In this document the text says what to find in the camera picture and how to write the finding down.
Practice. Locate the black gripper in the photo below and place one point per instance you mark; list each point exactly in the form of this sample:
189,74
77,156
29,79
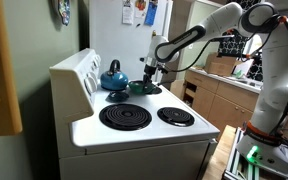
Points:
151,71

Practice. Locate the wooden kitchen cabinets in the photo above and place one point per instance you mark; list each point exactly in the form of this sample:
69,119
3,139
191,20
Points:
224,106

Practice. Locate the large black coil burner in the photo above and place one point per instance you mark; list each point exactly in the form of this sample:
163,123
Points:
157,91
125,116

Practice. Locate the dark teal spoon rest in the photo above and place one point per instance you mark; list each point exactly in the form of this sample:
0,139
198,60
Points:
117,96

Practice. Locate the white refrigerator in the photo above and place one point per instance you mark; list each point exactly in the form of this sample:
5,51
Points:
117,43

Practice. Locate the small gold fridge magnet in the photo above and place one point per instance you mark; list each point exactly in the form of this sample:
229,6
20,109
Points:
154,33

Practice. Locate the white stove knob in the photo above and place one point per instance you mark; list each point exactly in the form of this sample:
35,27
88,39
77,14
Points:
90,85
95,65
93,77
98,59

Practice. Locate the blue paper note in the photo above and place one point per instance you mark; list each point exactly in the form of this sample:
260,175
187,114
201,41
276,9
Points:
150,13

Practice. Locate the white paper note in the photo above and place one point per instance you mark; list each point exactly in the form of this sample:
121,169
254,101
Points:
127,12

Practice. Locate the orange printed paper note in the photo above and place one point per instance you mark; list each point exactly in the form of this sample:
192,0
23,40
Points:
140,7

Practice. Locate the cardboard box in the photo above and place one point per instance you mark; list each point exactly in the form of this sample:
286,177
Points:
220,66

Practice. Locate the white electric stove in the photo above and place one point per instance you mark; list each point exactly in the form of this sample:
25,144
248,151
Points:
134,160

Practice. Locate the black white patterned curtain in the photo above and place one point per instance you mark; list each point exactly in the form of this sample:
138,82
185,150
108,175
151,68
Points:
230,46

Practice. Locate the white paper sheet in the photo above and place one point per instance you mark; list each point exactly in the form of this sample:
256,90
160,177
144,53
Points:
242,68

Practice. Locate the wooden table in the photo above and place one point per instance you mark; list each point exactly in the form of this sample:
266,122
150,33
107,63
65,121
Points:
217,156

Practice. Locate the bright window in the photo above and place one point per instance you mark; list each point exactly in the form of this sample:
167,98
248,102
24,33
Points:
255,45

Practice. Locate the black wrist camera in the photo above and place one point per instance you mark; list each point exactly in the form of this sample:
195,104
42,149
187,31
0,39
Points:
162,70

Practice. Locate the black stereo camera bar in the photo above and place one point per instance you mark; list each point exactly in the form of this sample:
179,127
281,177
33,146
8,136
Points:
224,38

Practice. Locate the colourful decorative wall plate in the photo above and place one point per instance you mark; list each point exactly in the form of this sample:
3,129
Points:
64,11

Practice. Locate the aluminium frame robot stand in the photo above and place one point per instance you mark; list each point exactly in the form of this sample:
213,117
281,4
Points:
237,166

